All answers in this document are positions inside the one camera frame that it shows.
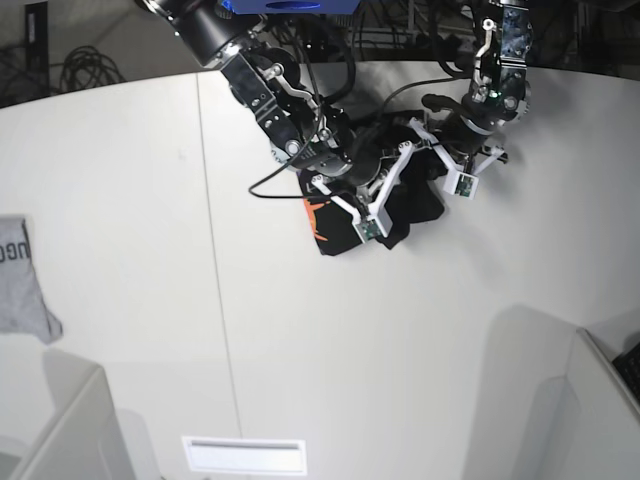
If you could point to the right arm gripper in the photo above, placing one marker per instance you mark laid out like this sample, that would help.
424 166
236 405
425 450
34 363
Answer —
350 154

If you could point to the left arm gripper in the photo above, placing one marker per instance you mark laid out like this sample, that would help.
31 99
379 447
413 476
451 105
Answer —
468 125

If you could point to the black T-shirt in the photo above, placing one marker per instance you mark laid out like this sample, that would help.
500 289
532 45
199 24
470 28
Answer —
404 192

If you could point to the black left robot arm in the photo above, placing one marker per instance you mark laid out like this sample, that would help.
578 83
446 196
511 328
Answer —
498 91

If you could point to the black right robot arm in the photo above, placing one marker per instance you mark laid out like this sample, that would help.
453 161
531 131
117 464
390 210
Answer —
306 130

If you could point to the blue box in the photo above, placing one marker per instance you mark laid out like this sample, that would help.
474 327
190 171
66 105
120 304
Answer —
292 6

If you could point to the black keyboard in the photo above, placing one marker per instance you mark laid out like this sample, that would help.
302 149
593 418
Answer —
628 367

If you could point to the white bin right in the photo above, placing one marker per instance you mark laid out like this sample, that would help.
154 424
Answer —
584 424

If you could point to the white bin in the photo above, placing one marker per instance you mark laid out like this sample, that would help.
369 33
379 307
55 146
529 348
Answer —
58 419
584 424

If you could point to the grey folded garment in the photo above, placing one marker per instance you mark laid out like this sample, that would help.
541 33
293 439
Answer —
23 307

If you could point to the white bin left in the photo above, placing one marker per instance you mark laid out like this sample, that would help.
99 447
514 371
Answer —
58 419

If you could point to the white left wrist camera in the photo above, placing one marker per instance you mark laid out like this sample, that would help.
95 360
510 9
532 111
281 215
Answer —
461 184

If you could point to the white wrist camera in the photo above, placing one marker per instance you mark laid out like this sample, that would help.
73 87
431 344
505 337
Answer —
461 184
372 227

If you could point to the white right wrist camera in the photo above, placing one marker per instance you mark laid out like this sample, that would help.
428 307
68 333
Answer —
372 227

